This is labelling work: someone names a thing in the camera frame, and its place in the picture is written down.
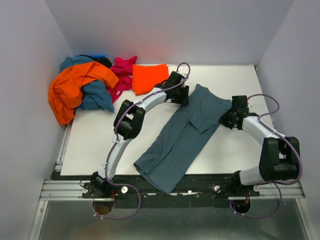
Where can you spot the orange t-shirt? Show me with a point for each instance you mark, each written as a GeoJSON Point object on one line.
{"type": "Point", "coordinates": [145, 78]}
{"type": "Point", "coordinates": [65, 92]}

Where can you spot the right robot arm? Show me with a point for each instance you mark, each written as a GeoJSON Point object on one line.
{"type": "Point", "coordinates": [280, 161]}

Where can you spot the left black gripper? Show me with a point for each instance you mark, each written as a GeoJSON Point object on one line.
{"type": "Point", "coordinates": [183, 95]}

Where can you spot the grey-blue t-shirt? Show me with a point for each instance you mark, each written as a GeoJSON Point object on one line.
{"type": "Point", "coordinates": [182, 138]}

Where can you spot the teal blue t-shirt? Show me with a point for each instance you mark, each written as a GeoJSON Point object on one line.
{"type": "Point", "coordinates": [95, 95]}

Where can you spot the magenta t-shirt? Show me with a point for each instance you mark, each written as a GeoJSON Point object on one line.
{"type": "Point", "coordinates": [123, 69]}

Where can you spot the aluminium extrusion frame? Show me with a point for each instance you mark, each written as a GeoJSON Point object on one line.
{"type": "Point", "coordinates": [63, 214]}

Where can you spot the crumpled orange t-shirt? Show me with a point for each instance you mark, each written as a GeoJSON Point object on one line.
{"type": "Point", "coordinates": [65, 92]}

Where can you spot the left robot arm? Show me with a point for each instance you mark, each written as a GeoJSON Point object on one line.
{"type": "Point", "coordinates": [129, 121]}

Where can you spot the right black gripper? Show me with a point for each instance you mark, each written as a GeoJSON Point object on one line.
{"type": "Point", "coordinates": [224, 119]}

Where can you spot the black garment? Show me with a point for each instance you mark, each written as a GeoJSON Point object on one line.
{"type": "Point", "coordinates": [105, 62]}

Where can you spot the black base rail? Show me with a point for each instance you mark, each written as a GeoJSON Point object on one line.
{"type": "Point", "coordinates": [193, 191]}

